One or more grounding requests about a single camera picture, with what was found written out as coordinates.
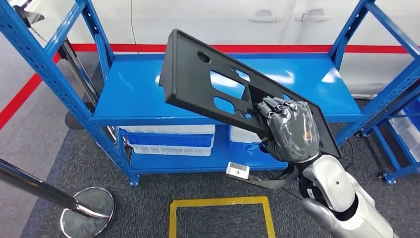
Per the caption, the red barrier belt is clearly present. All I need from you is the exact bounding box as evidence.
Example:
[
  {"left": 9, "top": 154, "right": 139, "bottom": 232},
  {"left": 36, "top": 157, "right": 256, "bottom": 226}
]
[
  {"left": 0, "top": 52, "right": 63, "bottom": 130},
  {"left": 70, "top": 43, "right": 409, "bottom": 55}
]

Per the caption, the white car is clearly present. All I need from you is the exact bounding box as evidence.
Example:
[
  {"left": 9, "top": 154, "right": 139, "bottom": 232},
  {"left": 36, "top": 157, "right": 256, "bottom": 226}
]
[{"left": 6, "top": 0, "right": 420, "bottom": 99}]

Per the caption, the chrome stanchion with round base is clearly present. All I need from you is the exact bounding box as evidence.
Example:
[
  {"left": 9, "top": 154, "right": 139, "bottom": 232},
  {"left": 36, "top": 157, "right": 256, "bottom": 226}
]
[{"left": 0, "top": 157, "right": 116, "bottom": 238}]

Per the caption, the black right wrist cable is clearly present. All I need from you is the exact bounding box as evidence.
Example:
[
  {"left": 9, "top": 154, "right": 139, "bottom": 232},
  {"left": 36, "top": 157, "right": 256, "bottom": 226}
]
[{"left": 280, "top": 185, "right": 304, "bottom": 200}]

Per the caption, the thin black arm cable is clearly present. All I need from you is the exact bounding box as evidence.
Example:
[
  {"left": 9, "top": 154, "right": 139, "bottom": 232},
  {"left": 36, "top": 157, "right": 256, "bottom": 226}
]
[{"left": 343, "top": 139, "right": 355, "bottom": 172}]

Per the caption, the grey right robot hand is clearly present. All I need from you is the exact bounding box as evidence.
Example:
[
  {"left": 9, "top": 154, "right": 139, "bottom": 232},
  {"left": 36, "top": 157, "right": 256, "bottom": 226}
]
[{"left": 257, "top": 96, "right": 320, "bottom": 164}]

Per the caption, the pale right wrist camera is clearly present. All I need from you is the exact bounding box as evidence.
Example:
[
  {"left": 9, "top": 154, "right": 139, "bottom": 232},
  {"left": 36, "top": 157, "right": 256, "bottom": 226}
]
[{"left": 225, "top": 161, "right": 250, "bottom": 180}]

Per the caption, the blue metal shelf rack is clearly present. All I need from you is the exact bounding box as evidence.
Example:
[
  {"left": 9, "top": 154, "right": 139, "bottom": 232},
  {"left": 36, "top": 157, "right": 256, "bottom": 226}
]
[
  {"left": 356, "top": 87, "right": 420, "bottom": 185},
  {"left": 0, "top": 0, "right": 420, "bottom": 187}
]

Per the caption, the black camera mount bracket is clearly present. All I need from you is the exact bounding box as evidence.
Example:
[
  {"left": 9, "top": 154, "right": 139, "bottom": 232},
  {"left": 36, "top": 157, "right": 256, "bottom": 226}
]
[{"left": 225, "top": 162, "right": 299, "bottom": 191}]

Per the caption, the chrome stanchion post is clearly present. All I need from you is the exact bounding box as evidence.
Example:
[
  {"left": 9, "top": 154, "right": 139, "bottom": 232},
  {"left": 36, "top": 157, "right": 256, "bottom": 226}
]
[{"left": 58, "top": 39, "right": 100, "bottom": 108}]

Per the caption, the black plastic plate part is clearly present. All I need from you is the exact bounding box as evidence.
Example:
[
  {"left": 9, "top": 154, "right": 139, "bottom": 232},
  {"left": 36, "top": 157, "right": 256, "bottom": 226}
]
[{"left": 158, "top": 29, "right": 343, "bottom": 159}]

